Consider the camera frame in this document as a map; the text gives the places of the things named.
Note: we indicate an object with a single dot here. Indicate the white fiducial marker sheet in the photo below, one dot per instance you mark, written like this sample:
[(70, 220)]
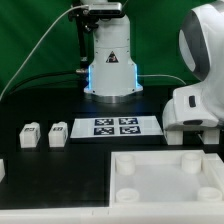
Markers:
[(115, 127)]

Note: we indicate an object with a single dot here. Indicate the white part at left edge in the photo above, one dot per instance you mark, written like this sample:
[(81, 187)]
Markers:
[(2, 170)]

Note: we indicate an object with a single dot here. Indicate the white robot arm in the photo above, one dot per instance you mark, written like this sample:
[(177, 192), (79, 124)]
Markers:
[(113, 74)]

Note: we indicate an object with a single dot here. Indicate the black camera stand pole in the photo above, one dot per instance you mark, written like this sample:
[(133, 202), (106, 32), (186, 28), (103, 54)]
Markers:
[(85, 24)]

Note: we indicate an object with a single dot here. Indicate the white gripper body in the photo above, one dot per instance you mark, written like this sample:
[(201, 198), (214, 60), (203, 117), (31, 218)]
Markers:
[(194, 107)]

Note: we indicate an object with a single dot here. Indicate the white L-shaped obstacle fence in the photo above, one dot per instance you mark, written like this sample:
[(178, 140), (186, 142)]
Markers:
[(177, 213)]

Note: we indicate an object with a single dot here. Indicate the grey camera on stand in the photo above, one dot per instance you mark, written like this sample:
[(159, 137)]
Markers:
[(105, 9)]

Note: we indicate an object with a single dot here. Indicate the white square table top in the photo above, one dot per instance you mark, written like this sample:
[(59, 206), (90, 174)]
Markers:
[(160, 177)]

